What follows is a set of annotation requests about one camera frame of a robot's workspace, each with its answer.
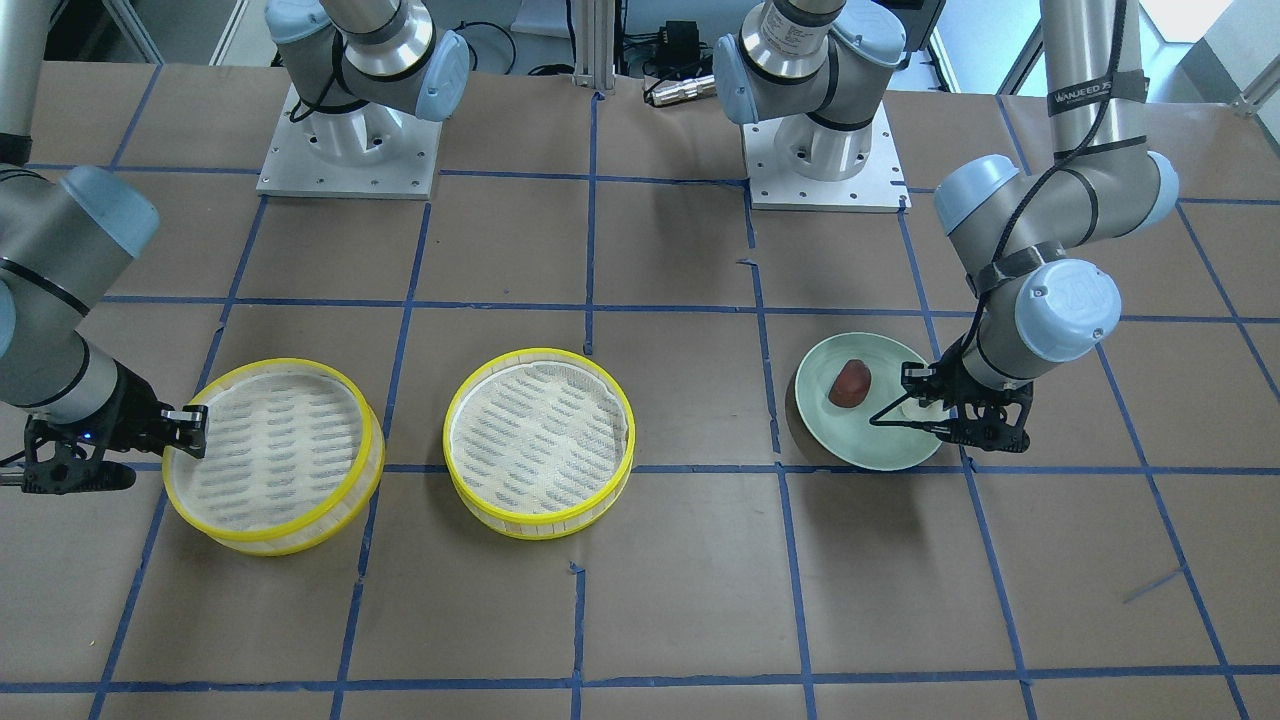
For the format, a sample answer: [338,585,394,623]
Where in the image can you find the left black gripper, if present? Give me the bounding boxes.
[869,341,1033,454]

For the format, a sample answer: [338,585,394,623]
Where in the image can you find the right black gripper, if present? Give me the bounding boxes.
[1,365,209,496]

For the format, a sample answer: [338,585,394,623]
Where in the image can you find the white steamed bun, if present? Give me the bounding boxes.
[899,397,948,421]

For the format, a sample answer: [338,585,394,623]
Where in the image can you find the dark red bun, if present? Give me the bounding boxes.
[827,357,873,409]

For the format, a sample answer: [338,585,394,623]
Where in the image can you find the yellow bamboo steamer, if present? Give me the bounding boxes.
[443,348,637,541]
[161,357,385,557]

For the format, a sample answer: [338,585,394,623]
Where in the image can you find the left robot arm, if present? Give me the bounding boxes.
[712,1,1179,454]

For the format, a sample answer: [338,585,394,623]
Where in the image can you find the light green plate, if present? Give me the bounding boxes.
[794,332,948,471]

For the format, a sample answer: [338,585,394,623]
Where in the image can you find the silver cylindrical connector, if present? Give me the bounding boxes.
[643,76,716,108]

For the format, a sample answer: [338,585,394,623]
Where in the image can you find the black device on floor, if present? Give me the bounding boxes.
[622,20,705,79]

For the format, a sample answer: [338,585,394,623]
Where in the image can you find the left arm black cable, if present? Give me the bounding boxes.
[931,0,1132,372]

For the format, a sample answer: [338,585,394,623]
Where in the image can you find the aluminium frame post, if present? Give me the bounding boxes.
[567,1,622,97]

